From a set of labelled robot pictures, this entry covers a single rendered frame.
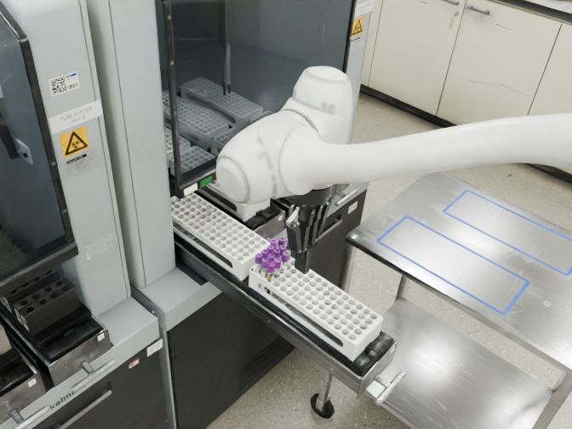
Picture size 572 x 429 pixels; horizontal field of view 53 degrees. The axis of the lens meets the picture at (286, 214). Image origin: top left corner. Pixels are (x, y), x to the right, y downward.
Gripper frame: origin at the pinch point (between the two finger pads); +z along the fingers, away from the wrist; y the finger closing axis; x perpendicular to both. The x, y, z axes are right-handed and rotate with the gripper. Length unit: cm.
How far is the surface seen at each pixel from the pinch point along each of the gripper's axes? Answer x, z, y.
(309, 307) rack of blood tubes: -5.2, 9.1, -2.8
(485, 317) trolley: -32.9, 12.2, 25.3
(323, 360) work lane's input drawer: -13.0, 16.2, -6.4
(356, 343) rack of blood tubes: -18.2, 7.9, -4.2
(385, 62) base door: 119, 65, 229
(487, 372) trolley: -34, 66, 60
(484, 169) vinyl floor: 33, 93, 211
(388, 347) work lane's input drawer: -21.6, 14.1, 4.3
